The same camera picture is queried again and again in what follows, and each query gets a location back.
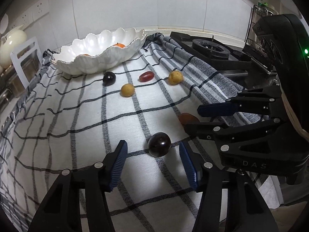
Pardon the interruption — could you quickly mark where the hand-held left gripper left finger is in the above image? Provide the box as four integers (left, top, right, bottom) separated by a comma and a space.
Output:
28, 140, 128, 232

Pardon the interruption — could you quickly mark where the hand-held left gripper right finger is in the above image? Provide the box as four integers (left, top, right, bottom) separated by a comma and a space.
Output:
179, 141, 272, 232

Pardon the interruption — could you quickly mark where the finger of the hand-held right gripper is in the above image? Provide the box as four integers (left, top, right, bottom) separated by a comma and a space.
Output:
197, 88, 286, 117
185, 118, 291, 153

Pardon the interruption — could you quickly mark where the red cherry tomato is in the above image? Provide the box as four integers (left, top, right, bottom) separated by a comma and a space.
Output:
139, 71, 154, 82
178, 113, 200, 126

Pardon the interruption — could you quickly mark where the dark purple grape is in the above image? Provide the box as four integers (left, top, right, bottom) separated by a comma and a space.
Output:
148, 132, 171, 157
103, 72, 116, 85

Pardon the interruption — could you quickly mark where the white scalloped bowl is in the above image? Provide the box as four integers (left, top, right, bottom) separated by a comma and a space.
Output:
52, 27, 148, 75

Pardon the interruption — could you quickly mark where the black white checked cloth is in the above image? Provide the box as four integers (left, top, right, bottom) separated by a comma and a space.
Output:
0, 31, 268, 232

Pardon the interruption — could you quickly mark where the black gas cooktop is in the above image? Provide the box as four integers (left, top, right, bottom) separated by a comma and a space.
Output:
169, 31, 278, 87

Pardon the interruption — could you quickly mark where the black stove burner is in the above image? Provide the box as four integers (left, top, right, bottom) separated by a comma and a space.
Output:
238, 42, 276, 74
169, 31, 244, 62

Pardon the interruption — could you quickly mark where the tan longan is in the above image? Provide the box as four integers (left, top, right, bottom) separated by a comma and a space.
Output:
168, 70, 183, 85
121, 83, 135, 97

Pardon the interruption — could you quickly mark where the small steel pot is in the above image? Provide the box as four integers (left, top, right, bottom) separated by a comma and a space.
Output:
7, 52, 42, 97

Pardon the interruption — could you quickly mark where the white kettle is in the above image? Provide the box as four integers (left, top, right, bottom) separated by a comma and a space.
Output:
0, 28, 27, 69

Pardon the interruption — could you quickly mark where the white rice paddle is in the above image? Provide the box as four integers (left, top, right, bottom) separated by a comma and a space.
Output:
0, 13, 10, 33

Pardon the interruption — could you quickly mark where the black wire spice rack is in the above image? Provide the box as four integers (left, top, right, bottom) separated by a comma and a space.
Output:
246, 1, 278, 51

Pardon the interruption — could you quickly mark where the white frame stand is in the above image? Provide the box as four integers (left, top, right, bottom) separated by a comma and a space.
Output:
10, 37, 43, 87

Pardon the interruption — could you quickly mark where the white wall socket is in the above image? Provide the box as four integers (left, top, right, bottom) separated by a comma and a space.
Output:
17, 11, 33, 27
31, 0, 50, 21

